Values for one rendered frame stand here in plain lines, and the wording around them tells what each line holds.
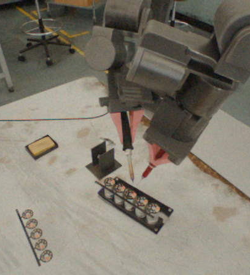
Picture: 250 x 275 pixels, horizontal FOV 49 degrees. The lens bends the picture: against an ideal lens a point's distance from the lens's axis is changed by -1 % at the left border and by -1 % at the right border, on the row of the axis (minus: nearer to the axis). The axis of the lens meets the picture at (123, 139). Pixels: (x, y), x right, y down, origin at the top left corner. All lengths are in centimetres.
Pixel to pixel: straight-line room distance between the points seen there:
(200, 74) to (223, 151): 49
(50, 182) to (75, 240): 17
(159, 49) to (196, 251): 42
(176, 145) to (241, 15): 18
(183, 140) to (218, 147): 42
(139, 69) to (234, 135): 58
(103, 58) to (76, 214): 34
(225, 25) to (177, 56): 6
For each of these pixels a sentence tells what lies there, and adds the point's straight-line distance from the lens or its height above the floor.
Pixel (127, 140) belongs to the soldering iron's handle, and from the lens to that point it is 58.
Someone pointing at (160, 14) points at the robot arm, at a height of 104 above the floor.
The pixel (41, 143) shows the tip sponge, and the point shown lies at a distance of 78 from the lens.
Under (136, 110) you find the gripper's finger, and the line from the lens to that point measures 54.
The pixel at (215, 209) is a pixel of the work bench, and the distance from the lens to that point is 67.
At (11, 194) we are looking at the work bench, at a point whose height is 75.
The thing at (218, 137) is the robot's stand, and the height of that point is 75.
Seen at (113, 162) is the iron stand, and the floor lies 77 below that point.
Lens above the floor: 128
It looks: 43 degrees down
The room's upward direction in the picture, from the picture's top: straight up
